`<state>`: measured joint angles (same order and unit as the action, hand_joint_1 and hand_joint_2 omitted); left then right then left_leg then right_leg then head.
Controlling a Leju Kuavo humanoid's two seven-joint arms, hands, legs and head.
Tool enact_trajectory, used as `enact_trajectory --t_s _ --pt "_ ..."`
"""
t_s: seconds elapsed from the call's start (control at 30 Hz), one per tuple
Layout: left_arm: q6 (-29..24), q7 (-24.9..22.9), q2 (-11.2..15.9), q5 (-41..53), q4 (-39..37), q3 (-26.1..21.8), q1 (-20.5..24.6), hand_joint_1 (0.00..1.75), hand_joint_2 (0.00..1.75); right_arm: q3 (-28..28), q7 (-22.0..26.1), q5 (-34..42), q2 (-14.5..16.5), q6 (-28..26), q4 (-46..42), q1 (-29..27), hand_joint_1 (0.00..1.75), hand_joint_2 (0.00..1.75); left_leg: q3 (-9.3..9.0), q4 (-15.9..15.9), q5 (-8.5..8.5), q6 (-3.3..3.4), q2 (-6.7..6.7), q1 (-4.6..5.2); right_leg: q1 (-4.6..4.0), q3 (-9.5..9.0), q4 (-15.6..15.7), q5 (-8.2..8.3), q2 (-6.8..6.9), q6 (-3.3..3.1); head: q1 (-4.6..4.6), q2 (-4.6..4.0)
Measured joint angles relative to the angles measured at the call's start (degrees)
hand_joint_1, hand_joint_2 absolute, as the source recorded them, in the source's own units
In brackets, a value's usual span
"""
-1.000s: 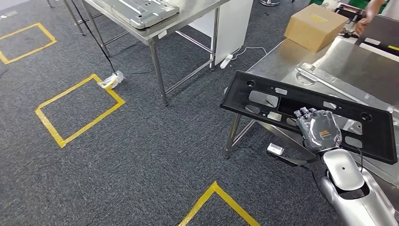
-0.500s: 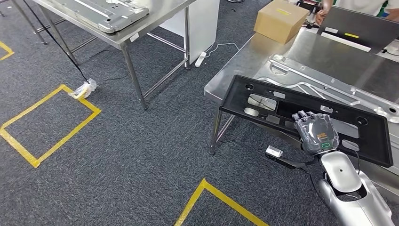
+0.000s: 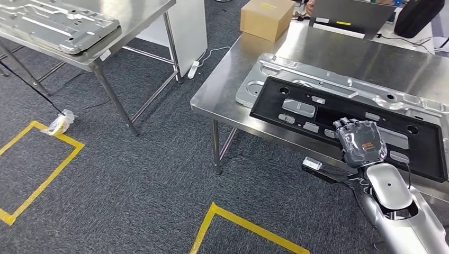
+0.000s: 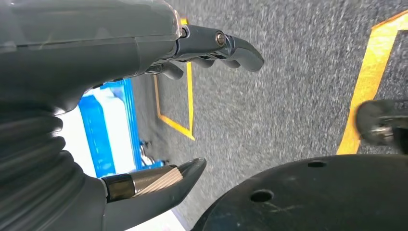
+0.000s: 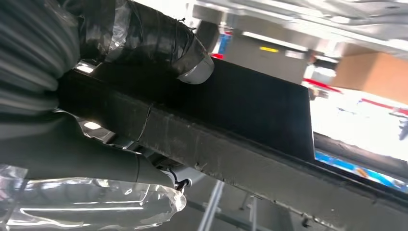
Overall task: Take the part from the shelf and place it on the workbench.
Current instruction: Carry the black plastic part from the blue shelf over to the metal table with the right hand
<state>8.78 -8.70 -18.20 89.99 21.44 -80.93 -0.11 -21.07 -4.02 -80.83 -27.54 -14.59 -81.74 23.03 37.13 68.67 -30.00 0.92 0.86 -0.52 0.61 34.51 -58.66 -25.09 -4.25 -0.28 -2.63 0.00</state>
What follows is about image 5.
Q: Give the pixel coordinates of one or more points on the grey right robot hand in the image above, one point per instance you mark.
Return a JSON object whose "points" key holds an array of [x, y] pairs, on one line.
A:
{"points": [[143, 35]]}

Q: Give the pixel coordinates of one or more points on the grey cabinet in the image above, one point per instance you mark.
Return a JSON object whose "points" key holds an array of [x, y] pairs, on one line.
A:
{"points": [[255, 63]]}

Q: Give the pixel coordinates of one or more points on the white metal leg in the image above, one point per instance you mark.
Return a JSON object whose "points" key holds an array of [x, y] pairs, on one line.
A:
{"points": [[210, 207]]}

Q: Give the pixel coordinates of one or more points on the brown cardboard box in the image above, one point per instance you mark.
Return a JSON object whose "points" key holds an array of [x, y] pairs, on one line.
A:
{"points": [[373, 73]]}

